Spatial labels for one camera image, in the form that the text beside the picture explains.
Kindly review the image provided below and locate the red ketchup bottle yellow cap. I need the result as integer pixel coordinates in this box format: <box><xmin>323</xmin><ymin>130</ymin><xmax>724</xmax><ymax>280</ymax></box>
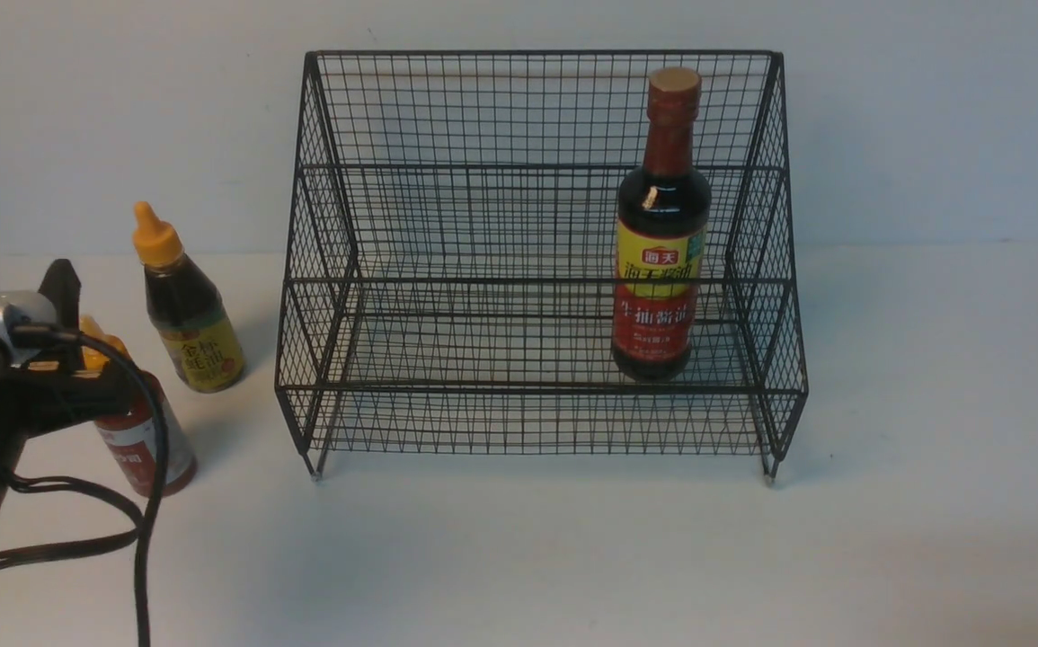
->
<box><xmin>78</xmin><ymin>315</ymin><xmax>199</xmax><ymax>498</ymax></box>

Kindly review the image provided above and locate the dark oyster sauce bottle yellow label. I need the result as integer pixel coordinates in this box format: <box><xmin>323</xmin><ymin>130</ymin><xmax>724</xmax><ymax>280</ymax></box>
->
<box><xmin>132</xmin><ymin>201</ymin><xmax>246</xmax><ymax>394</ymax></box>

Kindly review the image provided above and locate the tall soy sauce bottle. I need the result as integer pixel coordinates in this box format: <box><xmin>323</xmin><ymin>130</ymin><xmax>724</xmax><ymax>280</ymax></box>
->
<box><xmin>610</xmin><ymin>66</ymin><xmax>712</xmax><ymax>384</ymax></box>

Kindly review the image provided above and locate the black camera cable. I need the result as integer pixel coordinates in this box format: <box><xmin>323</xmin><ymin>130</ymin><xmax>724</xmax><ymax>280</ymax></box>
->
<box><xmin>0</xmin><ymin>325</ymin><xmax>170</xmax><ymax>647</ymax></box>

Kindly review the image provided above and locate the black wire mesh rack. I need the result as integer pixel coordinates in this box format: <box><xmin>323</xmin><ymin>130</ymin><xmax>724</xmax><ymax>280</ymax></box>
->
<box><xmin>275</xmin><ymin>49</ymin><xmax>809</xmax><ymax>482</ymax></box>

